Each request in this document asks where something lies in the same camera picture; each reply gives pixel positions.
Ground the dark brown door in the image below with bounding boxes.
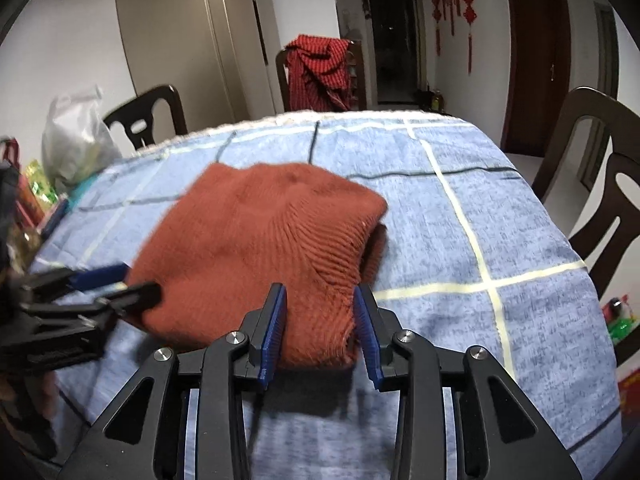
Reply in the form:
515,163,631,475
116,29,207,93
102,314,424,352
502,0,572,158

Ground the blue checked blanket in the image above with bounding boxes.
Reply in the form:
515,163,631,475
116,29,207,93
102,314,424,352
27,110,623,480

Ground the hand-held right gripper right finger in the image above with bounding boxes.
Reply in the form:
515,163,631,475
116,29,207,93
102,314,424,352
352,284,583,480

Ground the wooden shelf rack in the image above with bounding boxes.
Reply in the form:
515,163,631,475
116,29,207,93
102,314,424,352
345,42,365,111

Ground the green snack packet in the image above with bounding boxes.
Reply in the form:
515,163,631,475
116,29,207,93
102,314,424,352
25,160,60,212

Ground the beige wardrobe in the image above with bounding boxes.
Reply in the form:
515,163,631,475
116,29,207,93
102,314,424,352
114,0,278,136

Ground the dark wooden chair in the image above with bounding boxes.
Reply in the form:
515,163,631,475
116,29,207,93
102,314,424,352
275,42,368,113
102,85,188,153
532,86,640,368

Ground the person's left hand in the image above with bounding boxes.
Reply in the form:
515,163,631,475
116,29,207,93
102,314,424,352
0,367,57,421

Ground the dark glass doorway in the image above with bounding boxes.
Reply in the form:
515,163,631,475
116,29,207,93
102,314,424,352
359,0,428,108

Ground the red cardboard box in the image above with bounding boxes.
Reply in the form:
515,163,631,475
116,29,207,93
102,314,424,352
617,365,640,417

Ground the red striped garment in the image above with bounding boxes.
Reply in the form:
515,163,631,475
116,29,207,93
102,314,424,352
285,34,353,111

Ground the red bag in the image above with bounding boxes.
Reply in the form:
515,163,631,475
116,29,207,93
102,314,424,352
0,137,32,226

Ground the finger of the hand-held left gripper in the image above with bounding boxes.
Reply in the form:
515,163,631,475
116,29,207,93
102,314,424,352
20,264,132,306
30,281,163,331

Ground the long red knot wall decoration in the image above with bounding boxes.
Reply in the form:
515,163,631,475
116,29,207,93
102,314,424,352
457,0,477,77

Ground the white plastic bag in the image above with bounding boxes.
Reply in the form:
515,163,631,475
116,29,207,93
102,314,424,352
42,87,122,195

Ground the green plastic bottle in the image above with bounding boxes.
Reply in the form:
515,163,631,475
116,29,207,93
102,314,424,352
604,297,640,347

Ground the rust red knit sweater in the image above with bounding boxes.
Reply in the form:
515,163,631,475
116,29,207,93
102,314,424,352
122,161,390,371

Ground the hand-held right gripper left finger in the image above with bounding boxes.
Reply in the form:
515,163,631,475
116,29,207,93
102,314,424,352
60,282,288,480

